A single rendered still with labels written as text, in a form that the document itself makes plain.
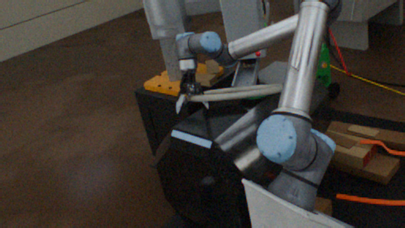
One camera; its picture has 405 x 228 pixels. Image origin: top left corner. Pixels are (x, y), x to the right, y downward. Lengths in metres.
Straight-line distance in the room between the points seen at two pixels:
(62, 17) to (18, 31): 0.78
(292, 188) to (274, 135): 0.23
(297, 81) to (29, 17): 7.24
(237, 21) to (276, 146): 1.31
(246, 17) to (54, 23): 6.33
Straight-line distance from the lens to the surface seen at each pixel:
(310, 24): 1.69
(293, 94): 1.59
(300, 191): 1.66
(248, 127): 2.74
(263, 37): 2.00
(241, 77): 2.66
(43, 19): 8.63
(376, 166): 3.51
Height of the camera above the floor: 2.18
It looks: 26 degrees down
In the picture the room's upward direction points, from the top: 10 degrees counter-clockwise
